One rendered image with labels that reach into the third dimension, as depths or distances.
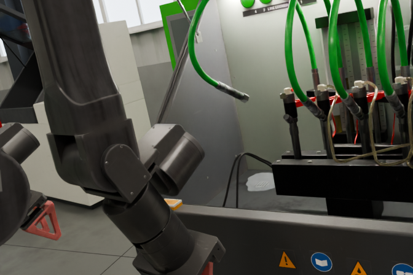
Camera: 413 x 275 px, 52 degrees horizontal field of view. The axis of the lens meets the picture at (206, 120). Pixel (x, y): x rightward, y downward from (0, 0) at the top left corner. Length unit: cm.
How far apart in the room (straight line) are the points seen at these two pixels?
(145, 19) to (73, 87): 551
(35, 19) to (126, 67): 360
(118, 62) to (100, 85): 354
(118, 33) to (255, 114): 276
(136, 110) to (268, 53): 283
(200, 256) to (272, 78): 90
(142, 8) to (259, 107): 465
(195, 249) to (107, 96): 21
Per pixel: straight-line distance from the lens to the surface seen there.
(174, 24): 401
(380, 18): 80
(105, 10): 623
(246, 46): 134
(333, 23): 81
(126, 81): 398
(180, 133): 48
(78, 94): 39
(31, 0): 41
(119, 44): 398
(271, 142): 138
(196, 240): 51
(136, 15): 596
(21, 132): 84
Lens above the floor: 132
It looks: 12 degrees down
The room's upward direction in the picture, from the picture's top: 12 degrees counter-clockwise
